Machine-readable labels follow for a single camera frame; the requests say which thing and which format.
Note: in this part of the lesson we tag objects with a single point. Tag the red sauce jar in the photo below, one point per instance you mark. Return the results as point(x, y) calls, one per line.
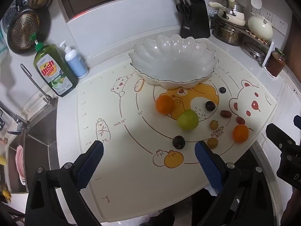
point(275, 62)

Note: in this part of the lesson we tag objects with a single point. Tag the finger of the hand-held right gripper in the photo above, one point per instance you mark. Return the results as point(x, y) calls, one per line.
point(298, 122)
point(278, 136)

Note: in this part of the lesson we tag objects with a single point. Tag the steel cooking pot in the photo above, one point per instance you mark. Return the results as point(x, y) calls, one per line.
point(227, 34)

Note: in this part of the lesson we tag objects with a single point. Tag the small orange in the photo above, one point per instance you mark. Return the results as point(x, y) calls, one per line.
point(240, 133)

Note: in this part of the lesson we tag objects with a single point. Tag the bear print silicone mat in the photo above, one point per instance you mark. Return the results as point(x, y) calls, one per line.
point(131, 146)

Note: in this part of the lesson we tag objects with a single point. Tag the pink plastic drainer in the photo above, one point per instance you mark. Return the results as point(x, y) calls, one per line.
point(20, 164)

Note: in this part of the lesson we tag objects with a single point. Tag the white wall sockets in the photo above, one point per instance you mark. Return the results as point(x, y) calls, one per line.
point(275, 20)

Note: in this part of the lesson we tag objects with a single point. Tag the round colander pan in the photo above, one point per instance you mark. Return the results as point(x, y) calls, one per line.
point(24, 31)

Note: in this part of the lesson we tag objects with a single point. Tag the chrome tap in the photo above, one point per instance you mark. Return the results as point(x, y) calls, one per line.
point(14, 120)

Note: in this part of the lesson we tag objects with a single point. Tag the large orange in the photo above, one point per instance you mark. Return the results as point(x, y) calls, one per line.
point(165, 104)

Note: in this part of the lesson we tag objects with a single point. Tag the blueberry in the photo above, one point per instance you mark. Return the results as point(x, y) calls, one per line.
point(222, 90)

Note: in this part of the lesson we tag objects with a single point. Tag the white kitchen rack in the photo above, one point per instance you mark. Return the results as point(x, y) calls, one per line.
point(268, 49)

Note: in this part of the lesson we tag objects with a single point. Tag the steel sink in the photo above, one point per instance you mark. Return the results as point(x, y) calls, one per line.
point(41, 150)

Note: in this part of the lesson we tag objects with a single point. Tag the steel pot lid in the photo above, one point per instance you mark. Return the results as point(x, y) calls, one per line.
point(255, 51)

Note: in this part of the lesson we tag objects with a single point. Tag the green grape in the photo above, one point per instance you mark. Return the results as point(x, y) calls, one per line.
point(212, 143)
point(213, 124)

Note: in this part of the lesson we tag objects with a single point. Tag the red date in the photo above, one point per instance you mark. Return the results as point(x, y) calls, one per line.
point(240, 120)
point(225, 113)

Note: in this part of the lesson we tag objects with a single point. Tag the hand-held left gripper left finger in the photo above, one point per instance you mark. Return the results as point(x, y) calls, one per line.
point(90, 167)

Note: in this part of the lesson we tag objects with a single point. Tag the steel kitchen faucet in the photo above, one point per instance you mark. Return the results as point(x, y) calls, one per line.
point(35, 84)

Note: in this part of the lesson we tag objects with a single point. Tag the green apple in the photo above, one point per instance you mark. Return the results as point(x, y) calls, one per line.
point(188, 120)

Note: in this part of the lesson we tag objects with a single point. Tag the white blue pump bottle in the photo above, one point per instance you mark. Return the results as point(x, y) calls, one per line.
point(75, 63)

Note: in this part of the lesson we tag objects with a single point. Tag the white scalloped glass bowl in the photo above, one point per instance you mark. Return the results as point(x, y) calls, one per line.
point(174, 61)

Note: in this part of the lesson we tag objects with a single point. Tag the large dark plum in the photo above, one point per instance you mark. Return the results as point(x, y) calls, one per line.
point(178, 142)

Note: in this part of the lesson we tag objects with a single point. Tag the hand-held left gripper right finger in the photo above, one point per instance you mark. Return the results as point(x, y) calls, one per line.
point(208, 167)

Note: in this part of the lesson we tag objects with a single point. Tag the green dish soap bottle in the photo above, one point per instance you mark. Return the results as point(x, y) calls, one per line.
point(55, 73)

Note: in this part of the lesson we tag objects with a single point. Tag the black knife block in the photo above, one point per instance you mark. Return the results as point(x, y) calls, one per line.
point(196, 18)

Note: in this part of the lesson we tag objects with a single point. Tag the small dark grape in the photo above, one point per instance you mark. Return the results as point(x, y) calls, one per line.
point(210, 106)

